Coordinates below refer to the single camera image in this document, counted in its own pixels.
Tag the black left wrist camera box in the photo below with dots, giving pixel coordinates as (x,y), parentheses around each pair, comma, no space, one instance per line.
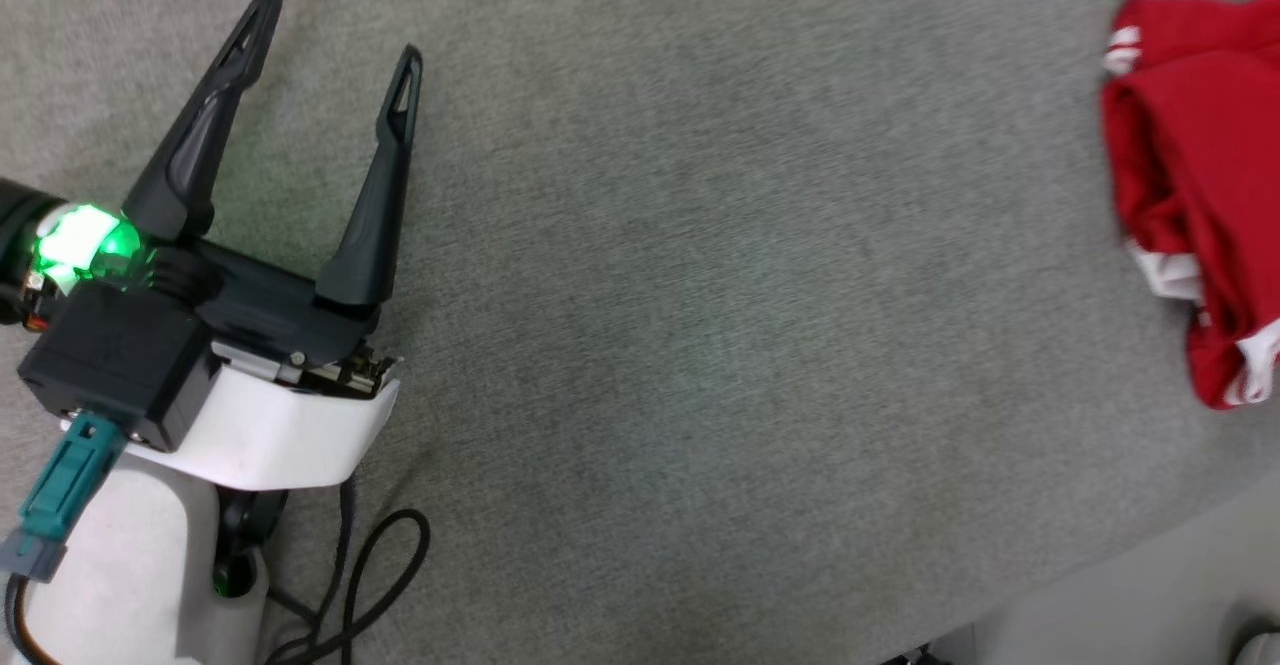
(120,355)

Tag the red and white jersey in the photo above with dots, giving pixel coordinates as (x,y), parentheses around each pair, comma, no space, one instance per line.
(1200,145)

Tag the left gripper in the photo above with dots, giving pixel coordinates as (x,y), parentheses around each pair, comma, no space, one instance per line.
(270,310)

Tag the white left wrist camera cover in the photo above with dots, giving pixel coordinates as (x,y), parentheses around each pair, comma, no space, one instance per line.
(290,430)

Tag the grey fabric sofa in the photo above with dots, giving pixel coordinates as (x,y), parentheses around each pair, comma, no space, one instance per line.
(700,295)

